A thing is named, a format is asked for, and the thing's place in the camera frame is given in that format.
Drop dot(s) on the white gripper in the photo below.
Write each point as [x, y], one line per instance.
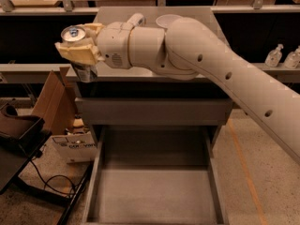
[112, 45]

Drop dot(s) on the brown cardboard box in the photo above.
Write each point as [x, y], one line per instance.
[56, 102]

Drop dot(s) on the grey drawer cabinet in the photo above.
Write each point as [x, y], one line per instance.
[150, 88]

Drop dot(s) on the silver blue redbull can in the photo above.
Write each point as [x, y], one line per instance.
[82, 71]

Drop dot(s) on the clear soap dispenser bottle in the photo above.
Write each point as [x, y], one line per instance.
[273, 58]

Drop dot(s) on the white printed cardboard box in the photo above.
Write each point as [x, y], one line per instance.
[75, 147]

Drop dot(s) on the white bowl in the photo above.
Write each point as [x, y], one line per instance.
[166, 20]

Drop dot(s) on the black stand with tray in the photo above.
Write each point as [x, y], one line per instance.
[21, 137]

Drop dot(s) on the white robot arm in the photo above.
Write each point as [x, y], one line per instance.
[184, 50]

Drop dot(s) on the open grey middle drawer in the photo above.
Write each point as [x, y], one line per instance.
[154, 176]

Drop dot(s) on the clear plastic water bottle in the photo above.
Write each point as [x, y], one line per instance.
[137, 19]

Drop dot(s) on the closed grey top drawer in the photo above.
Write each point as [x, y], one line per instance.
[154, 111]

